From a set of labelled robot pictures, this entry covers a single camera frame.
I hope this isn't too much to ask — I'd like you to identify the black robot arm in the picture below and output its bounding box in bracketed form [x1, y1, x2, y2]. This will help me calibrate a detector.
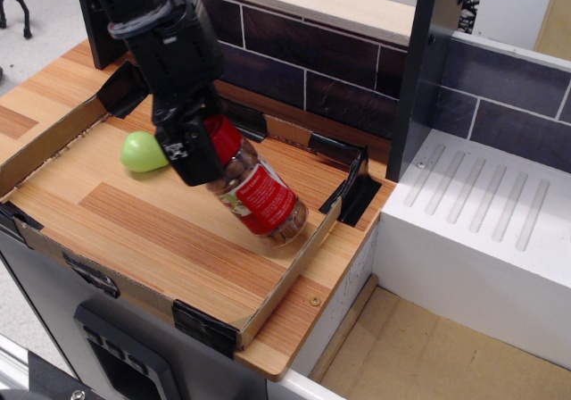
[88, 0, 224, 186]

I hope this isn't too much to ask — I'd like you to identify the red-lidded basil spice bottle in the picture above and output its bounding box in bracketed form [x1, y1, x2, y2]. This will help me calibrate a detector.
[204, 114, 309, 247]

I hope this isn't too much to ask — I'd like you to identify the cardboard fence with black tape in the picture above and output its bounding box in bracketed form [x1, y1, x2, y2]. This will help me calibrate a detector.
[0, 60, 384, 360]

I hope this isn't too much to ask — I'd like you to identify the grey toy oven front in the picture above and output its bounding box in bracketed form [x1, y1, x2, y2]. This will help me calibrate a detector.
[1, 234, 268, 399]

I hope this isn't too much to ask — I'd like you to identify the white ridged drainboard sink unit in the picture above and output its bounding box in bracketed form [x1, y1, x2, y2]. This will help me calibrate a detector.
[373, 34, 570, 367]

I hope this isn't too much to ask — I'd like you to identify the dark left cabinet post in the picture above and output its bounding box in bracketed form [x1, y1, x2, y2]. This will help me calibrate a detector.
[79, 0, 128, 70]

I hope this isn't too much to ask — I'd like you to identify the dark grey cabinet post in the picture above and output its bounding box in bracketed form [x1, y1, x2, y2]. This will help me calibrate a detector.
[386, 0, 463, 182]

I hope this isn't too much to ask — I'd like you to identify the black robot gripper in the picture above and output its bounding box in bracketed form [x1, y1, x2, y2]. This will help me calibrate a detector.
[120, 0, 224, 187]

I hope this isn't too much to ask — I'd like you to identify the green toy pear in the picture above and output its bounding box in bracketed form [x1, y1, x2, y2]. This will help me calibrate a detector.
[120, 131, 169, 173]

